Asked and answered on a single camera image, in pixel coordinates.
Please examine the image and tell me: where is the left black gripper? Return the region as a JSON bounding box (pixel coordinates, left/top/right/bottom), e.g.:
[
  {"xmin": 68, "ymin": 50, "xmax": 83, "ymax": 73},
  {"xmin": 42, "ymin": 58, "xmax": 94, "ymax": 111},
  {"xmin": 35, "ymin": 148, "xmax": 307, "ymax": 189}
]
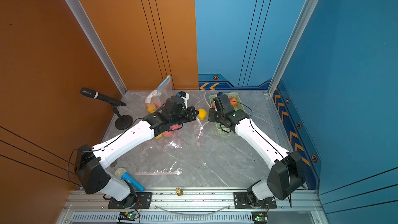
[{"xmin": 170, "ymin": 106, "xmax": 201, "ymax": 128}]

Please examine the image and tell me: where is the pale pink peach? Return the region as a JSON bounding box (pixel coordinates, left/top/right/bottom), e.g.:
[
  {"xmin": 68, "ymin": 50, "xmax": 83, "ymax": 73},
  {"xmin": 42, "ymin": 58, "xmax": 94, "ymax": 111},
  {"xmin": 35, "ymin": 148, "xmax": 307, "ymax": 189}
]
[{"xmin": 170, "ymin": 124, "xmax": 181, "ymax": 131}]

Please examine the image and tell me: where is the orange red wrinkled peach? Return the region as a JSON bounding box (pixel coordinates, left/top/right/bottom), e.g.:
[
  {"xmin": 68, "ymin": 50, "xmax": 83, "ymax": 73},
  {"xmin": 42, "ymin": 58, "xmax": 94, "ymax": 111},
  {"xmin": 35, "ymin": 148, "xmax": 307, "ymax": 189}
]
[{"xmin": 229, "ymin": 97, "xmax": 238, "ymax": 107}]

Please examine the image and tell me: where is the small yellow pink peach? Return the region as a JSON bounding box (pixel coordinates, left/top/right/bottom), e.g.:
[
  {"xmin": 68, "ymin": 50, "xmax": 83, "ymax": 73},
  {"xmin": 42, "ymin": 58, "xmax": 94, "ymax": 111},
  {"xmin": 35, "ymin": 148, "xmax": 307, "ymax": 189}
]
[{"xmin": 198, "ymin": 108, "xmax": 207, "ymax": 121}]

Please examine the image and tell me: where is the pink peach with leaf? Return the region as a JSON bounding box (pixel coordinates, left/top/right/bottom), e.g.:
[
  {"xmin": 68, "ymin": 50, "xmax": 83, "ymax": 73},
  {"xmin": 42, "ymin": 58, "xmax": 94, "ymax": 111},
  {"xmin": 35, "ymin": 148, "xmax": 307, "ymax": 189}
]
[{"xmin": 163, "ymin": 131, "xmax": 174, "ymax": 138}]

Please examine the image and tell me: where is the clear blue-zipper zip bag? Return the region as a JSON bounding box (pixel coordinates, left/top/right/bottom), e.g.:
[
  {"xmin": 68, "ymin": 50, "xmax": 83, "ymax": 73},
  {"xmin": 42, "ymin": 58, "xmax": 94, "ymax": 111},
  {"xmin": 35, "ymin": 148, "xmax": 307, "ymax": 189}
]
[{"xmin": 145, "ymin": 75, "xmax": 173, "ymax": 109}]

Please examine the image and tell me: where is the pink-dotted zip bag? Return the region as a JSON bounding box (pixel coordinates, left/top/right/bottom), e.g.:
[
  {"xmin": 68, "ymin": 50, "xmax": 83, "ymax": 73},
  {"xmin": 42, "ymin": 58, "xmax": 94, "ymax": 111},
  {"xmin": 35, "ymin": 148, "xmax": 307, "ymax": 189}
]
[
  {"xmin": 193, "ymin": 94, "xmax": 210, "ymax": 146},
  {"xmin": 145, "ymin": 124, "xmax": 183, "ymax": 150}
]

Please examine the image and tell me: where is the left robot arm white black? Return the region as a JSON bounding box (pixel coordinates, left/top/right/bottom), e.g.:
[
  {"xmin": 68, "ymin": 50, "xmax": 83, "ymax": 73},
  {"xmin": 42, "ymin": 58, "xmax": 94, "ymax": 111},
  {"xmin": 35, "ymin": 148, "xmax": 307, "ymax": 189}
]
[{"xmin": 75, "ymin": 91, "xmax": 199, "ymax": 208}]

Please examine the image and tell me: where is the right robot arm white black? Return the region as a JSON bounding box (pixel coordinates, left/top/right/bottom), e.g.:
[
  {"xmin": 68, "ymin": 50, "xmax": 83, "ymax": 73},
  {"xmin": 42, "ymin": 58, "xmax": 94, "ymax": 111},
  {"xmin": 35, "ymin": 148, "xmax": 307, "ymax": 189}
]
[{"xmin": 209, "ymin": 92, "xmax": 306, "ymax": 208}]

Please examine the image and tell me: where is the black microphone on stand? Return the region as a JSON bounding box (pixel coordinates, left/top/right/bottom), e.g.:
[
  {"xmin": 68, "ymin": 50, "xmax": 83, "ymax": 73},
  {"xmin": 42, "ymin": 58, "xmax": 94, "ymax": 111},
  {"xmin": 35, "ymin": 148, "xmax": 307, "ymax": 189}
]
[{"xmin": 80, "ymin": 88, "xmax": 133, "ymax": 130}]

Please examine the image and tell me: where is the blue handheld microphone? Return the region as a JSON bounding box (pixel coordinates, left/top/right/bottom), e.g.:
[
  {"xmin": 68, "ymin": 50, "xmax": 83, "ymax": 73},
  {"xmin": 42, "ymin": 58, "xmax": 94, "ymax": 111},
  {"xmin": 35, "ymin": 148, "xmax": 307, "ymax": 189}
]
[{"xmin": 115, "ymin": 168, "xmax": 145, "ymax": 192}]

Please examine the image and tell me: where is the right green circuit board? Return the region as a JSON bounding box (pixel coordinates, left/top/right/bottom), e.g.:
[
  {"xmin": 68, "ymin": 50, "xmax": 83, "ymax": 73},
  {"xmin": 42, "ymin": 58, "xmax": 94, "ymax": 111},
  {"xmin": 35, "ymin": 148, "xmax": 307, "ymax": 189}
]
[{"xmin": 251, "ymin": 212, "xmax": 268, "ymax": 224}]

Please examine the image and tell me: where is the green circuit board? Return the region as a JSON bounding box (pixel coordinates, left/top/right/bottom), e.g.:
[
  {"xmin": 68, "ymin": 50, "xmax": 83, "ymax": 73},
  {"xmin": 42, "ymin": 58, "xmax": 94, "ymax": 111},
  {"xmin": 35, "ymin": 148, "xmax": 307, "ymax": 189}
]
[
  {"xmin": 118, "ymin": 212, "xmax": 140, "ymax": 224},
  {"xmin": 251, "ymin": 212, "xmax": 268, "ymax": 224}
]

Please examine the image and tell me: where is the left green circuit board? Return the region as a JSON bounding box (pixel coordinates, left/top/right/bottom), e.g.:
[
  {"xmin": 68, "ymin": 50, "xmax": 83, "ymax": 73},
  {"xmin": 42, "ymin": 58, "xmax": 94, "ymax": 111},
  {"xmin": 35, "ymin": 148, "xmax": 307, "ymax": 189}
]
[{"xmin": 118, "ymin": 212, "xmax": 140, "ymax": 224}]

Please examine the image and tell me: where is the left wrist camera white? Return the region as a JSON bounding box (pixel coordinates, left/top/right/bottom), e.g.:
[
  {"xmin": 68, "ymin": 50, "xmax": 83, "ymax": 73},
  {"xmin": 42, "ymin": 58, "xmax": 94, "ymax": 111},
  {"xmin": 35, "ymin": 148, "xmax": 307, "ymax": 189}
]
[{"xmin": 177, "ymin": 91, "xmax": 190, "ymax": 108}]

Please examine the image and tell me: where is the brass knob on rail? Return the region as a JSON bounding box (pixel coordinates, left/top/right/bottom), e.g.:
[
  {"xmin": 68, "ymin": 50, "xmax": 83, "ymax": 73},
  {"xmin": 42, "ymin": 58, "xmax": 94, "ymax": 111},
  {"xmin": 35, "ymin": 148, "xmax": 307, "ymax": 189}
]
[{"xmin": 176, "ymin": 188, "xmax": 183, "ymax": 197}]

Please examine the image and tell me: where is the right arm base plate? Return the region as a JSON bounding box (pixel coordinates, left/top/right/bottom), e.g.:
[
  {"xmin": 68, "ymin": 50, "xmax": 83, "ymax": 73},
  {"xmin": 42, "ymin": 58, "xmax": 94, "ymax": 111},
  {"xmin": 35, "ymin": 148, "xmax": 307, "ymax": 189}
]
[{"xmin": 233, "ymin": 191, "xmax": 277, "ymax": 209}]

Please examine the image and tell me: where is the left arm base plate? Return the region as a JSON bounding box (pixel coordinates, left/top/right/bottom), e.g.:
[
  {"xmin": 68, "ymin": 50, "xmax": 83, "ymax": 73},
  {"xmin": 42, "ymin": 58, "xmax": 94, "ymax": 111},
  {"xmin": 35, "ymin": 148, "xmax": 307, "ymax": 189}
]
[{"xmin": 108, "ymin": 192, "xmax": 152, "ymax": 209}]

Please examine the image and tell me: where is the aluminium front rail frame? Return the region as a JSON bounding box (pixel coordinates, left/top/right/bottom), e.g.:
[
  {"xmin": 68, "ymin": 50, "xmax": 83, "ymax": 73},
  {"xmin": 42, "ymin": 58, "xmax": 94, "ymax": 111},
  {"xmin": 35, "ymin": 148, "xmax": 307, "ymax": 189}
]
[{"xmin": 57, "ymin": 187, "xmax": 328, "ymax": 224}]

